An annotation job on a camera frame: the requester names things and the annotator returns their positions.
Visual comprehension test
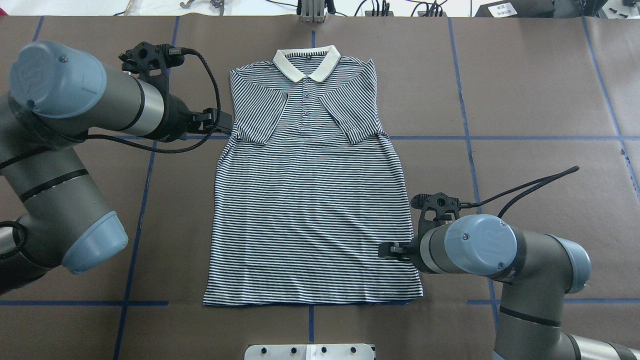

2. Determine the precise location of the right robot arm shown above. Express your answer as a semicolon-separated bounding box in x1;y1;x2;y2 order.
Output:
377;214;639;360

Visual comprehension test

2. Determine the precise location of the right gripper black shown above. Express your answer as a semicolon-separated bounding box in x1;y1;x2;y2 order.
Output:
378;241;410;261

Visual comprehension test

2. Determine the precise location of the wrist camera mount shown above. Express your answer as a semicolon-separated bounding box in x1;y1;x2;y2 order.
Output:
118;41;185;75
410;193;460;237

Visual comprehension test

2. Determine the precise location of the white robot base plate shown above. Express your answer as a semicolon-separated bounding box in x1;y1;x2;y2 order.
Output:
244;342;377;360

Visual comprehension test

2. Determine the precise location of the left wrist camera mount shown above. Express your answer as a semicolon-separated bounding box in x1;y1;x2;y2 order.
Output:
118;41;185;75

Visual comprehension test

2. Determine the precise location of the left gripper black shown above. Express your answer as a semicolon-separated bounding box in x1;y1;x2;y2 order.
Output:
186;108;233;136

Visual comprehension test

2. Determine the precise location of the right black camera cable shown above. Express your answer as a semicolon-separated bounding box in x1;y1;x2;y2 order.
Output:
458;166;581;219

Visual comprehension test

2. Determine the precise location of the striped polo shirt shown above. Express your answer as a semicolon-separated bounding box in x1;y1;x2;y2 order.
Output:
202;45;424;307

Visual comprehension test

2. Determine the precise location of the black box with label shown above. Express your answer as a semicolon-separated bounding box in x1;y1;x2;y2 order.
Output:
473;0;555;18

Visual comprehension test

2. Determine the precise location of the aluminium frame post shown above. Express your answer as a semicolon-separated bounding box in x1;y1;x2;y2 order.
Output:
296;0;327;24

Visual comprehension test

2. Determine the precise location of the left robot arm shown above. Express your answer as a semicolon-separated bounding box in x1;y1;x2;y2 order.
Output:
0;40;233;294

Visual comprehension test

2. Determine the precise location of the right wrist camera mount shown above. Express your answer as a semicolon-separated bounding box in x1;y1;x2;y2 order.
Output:
410;193;460;237

